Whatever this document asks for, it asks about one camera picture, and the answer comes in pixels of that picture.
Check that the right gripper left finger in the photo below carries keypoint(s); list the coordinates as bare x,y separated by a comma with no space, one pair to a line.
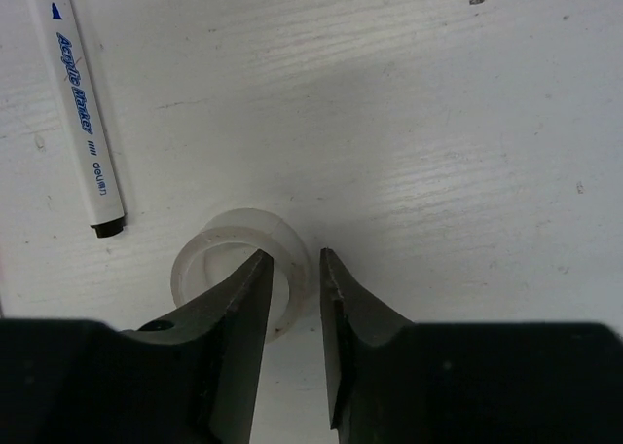
190,376

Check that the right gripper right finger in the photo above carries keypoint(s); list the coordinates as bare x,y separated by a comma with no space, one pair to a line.
392,380

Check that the black marker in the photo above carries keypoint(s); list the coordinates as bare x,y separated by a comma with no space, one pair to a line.
61,43

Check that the small clear tape roll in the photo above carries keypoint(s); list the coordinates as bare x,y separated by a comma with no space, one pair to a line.
217,250

